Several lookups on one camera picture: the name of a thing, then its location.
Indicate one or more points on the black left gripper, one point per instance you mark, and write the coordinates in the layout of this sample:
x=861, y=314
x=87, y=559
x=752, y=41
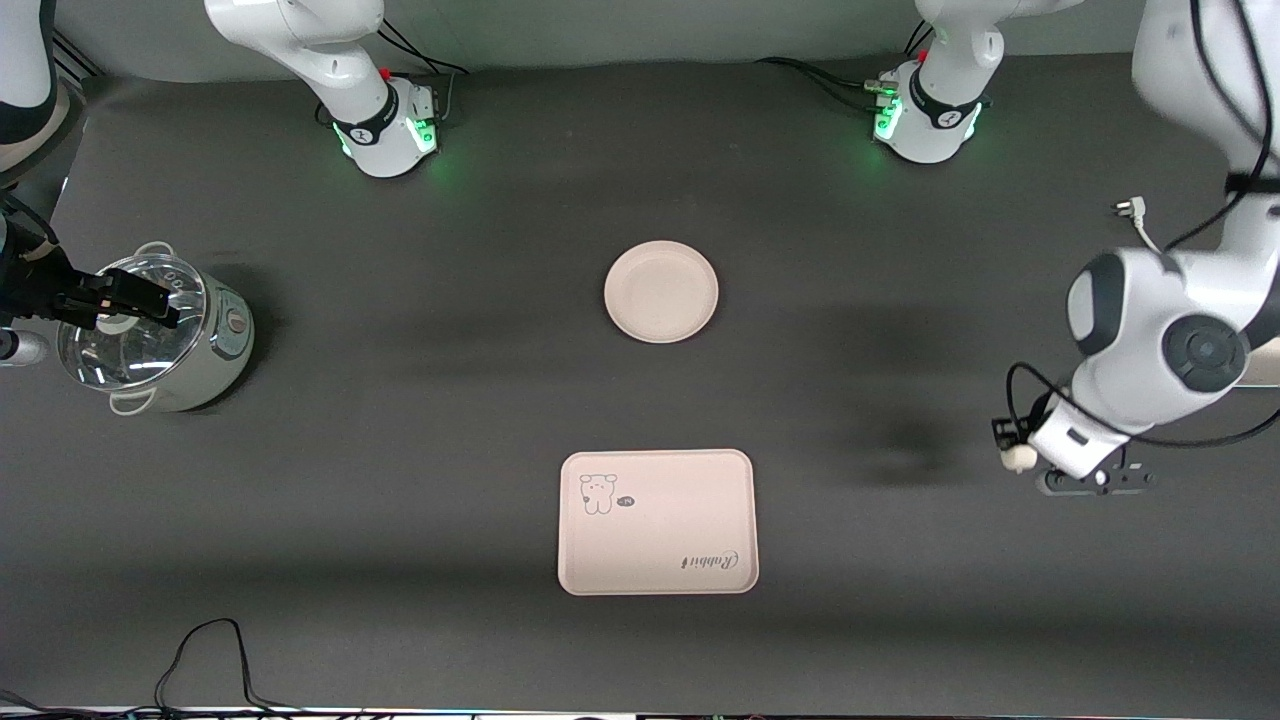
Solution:
x=1038, y=411

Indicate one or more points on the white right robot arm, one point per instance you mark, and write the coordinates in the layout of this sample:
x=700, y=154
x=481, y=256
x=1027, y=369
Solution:
x=320, y=50

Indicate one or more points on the small white bun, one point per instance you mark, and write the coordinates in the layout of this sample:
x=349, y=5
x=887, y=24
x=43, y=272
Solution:
x=1021, y=459

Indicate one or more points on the round beige plate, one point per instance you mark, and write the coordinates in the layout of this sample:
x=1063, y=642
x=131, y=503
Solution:
x=661, y=292

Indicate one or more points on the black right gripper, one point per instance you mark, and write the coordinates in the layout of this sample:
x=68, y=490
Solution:
x=38, y=284

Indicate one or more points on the aluminium frame rail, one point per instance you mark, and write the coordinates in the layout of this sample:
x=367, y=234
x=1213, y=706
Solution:
x=78, y=58

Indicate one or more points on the glass pot lid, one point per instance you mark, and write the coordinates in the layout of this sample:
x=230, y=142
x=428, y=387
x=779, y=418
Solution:
x=130, y=355

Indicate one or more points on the beige round object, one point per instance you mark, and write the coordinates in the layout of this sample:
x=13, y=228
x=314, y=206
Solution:
x=30, y=158

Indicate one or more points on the beige rabbit print tray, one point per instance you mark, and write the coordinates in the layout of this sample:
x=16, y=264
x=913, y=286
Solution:
x=657, y=535

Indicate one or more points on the green electric cooking pot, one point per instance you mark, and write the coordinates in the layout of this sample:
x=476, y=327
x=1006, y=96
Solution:
x=222, y=345

